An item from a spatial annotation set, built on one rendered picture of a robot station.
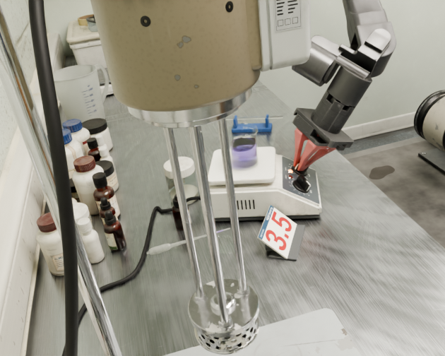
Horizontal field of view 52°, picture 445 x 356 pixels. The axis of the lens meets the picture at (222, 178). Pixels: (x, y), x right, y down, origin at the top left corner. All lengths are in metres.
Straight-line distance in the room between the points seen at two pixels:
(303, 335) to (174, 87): 0.43
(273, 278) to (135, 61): 0.50
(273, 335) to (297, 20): 0.44
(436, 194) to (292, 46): 1.36
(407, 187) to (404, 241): 0.86
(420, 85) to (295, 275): 2.24
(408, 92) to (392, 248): 2.10
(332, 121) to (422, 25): 1.98
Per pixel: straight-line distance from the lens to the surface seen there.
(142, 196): 0.96
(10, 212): 0.83
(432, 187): 1.67
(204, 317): 0.44
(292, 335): 0.63
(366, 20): 0.85
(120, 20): 0.28
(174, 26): 0.27
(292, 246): 0.77
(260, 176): 0.79
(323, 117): 0.80
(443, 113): 1.54
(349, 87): 0.78
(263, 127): 1.15
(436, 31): 2.81
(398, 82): 2.77
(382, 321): 0.67
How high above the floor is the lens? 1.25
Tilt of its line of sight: 31 degrees down
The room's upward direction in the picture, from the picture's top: 8 degrees counter-clockwise
